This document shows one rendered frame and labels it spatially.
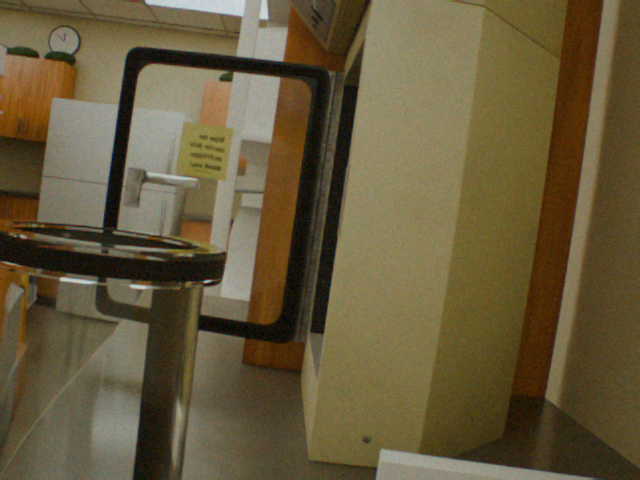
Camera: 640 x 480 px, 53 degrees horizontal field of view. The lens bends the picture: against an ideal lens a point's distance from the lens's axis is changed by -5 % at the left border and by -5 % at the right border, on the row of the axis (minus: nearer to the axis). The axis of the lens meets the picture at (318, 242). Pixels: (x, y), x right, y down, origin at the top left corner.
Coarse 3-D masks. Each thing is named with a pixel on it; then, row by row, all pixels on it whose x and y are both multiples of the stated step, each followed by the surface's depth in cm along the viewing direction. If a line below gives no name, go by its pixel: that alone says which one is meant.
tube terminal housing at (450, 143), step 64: (384, 0) 63; (448, 0) 64; (512, 0) 68; (384, 64) 64; (448, 64) 64; (512, 64) 69; (384, 128) 64; (448, 128) 64; (512, 128) 71; (384, 192) 64; (448, 192) 65; (512, 192) 73; (384, 256) 65; (448, 256) 65; (512, 256) 75; (384, 320) 65; (448, 320) 66; (512, 320) 78; (320, 384) 65; (384, 384) 65; (448, 384) 68; (320, 448) 66; (384, 448) 66; (448, 448) 71
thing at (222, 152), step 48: (144, 96) 96; (192, 96) 95; (240, 96) 95; (288, 96) 94; (144, 144) 96; (192, 144) 96; (240, 144) 95; (288, 144) 95; (144, 192) 96; (192, 192) 96; (240, 192) 95; (288, 192) 95; (240, 240) 96; (288, 240) 95; (240, 288) 96
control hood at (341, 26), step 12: (288, 0) 93; (336, 0) 71; (348, 0) 68; (360, 0) 68; (300, 12) 92; (336, 12) 75; (348, 12) 73; (360, 12) 72; (336, 24) 79; (348, 24) 78; (336, 36) 84; (348, 36) 83; (336, 48) 91; (348, 48) 91
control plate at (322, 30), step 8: (296, 0) 88; (304, 0) 84; (312, 0) 80; (320, 0) 77; (328, 0) 74; (304, 8) 87; (320, 8) 80; (328, 8) 76; (304, 16) 91; (328, 16) 79; (320, 24) 86; (328, 24) 82; (320, 32) 89; (328, 32) 85
